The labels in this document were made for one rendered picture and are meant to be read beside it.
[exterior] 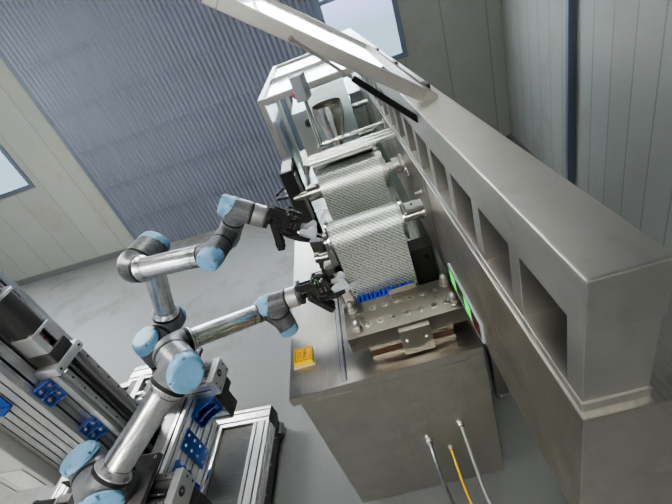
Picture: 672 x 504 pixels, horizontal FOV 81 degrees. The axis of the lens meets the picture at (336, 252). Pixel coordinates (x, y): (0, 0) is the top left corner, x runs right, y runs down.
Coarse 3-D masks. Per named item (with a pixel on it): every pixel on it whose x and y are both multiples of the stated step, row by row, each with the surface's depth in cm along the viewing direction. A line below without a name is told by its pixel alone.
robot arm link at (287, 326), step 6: (288, 312) 143; (270, 318) 148; (282, 318) 142; (288, 318) 143; (294, 318) 147; (276, 324) 144; (282, 324) 143; (288, 324) 144; (294, 324) 146; (282, 330) 145; (288, 330) 145; (294, 330) 147; (282, 336) 148; (288, 336) 147
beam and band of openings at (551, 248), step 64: (448, 128) 77; (448, 192) 97; (512, 192) 52; (576, 192) 48; (512, 256) 56; (576, 256) 39; (640, 256) 37; (576, 320) 41; (640, 320) 40; (576, 384) 47; (640, 384) 46
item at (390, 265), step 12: (372, 252) 133; (384, 252) 133; (396, 252) 133; (408, 252) 134; (348, 264) 135; (360, 264) 135; (372, 264) 135; (384, 264) 136; (396, 264) 136; (408, 264) 136; (348, 276) 138; (360, 276) 138; (372, 276) 138; (384, 276) 139; (396, 276) 139; (408, 276) 139; (360, 288) 141; (372, 288) 141
